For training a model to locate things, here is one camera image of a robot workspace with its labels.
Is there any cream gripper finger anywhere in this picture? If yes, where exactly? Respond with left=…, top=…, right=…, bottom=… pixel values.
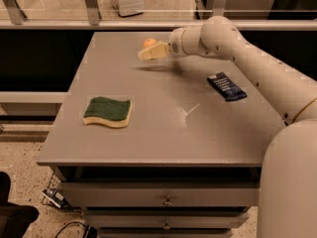
left=138, top=41, right=168, bottom=60

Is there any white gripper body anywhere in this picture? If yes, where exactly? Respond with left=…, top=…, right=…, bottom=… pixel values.
left=167, top=28, right=185, bottom=57

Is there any orange fruit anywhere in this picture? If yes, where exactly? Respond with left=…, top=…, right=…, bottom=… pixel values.
left=143, top=38, right=157, bottom=48

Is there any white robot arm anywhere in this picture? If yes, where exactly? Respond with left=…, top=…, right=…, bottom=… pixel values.
left=138, top=16, right=317, bottom=238

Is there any dark blue snack packet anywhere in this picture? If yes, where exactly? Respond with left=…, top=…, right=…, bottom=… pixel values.
left=207, top=72, right=247, bottom=101

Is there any green and yellow sponge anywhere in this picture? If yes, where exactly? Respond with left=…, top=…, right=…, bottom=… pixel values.
left=83, top=96, right=132, bottom=128

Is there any grey drawer cabinet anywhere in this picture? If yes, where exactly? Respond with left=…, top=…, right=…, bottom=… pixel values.
left=39, top=32, right=283, bottom=238

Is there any top grey drawer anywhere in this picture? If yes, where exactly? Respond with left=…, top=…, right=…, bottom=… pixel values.
left=58, top=182, right=259, bottom=207

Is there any grey drawer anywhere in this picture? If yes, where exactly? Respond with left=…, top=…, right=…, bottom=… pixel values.
left=83, top=210, right=249, bottom=230
left=58, top=182, right=259, bottom=207

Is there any small device on floor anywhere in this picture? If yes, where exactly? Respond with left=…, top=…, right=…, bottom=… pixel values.
left=43, top=188, right=66, bottom=208

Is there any middle grey drawer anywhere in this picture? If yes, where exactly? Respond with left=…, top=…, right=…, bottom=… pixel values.
left=83, top=210, right=249, bottom=230

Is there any black chair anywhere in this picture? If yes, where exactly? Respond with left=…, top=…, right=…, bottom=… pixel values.
left=0, top=172, right=39, bottom=238

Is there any metal railing frame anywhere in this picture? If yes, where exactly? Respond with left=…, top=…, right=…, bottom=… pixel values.
left=0, top=0, right=317, bottom=31

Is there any black cable on floor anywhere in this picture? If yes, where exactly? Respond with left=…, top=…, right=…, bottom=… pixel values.
left=53, top=220, right=97, bottom=238

